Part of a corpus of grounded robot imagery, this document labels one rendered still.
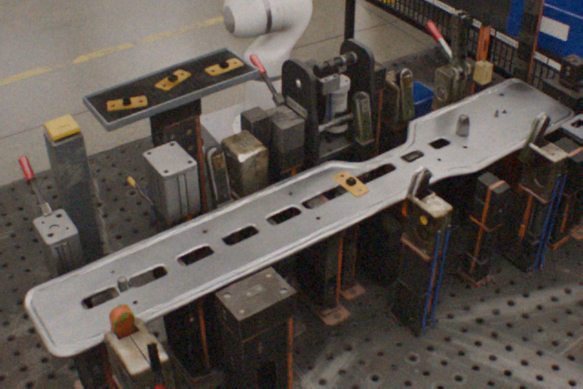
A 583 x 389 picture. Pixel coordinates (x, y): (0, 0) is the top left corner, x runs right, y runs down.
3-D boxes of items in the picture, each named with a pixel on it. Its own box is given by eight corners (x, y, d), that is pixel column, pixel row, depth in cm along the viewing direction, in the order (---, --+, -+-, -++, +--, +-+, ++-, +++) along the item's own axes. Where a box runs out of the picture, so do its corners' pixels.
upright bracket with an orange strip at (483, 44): (462, 171, 214) (485, 13, 184) (459, 168, 215) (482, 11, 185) (469, 168, 215) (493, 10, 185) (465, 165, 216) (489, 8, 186)
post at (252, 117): (256, 260, 185) (251, 121, 161) (245, 248, 189) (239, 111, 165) (273, 251, 188) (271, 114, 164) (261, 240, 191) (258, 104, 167)
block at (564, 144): (551, 255, 185) (577, 167, 169) (520, 231, 193) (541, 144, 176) (574, 240, 190) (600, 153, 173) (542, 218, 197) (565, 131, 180)
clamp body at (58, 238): (78, 372, 156) (42, 250, 135) (58, 339, 164) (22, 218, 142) (117, 353, 161) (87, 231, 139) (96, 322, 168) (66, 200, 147)
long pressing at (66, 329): (62, 375, 121) (59, 370, 120) (16, 294, 135) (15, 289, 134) (580, 117, 184) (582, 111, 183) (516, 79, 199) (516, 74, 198)
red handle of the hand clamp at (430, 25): (457, 73, 185) (424, 22, 189) (453, 76, 187) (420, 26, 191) (468, 68, 187) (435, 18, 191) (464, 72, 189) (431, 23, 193)
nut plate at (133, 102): (107, 112, 154) (107, 107, 153) (107, 102, 157) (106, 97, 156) (148, 106, 156) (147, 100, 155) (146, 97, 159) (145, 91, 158)
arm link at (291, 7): (235, 66, 203) (233, -15, 189) (295, 49, 211) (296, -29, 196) (257, 86, 195) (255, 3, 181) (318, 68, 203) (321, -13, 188)
